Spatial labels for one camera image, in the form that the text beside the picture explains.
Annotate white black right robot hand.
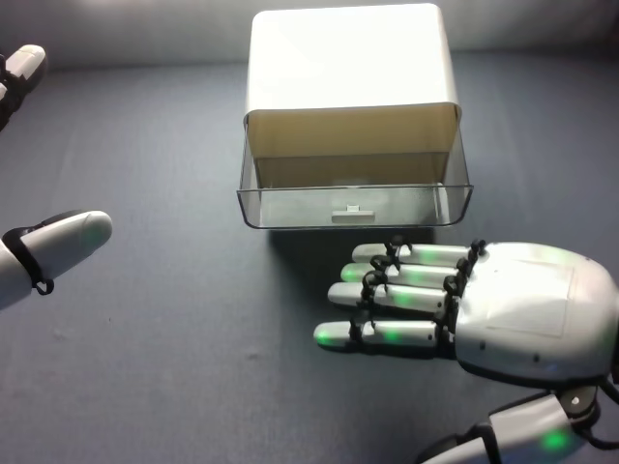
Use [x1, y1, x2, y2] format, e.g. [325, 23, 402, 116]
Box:
[312, 235, 619, 464]

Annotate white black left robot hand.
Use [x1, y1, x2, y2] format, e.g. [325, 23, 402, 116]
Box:
[0, 43, 114, 311]

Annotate transparent grey plastic drawer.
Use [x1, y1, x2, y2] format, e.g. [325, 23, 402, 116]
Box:
[235, 111, 474, 231]

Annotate white drawer cabinet shell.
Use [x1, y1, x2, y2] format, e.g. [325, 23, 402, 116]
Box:
[243, 2, 464, 189]

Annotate grey table cloth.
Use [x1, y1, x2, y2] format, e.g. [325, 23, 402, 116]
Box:
[0, 47, 619, 464]

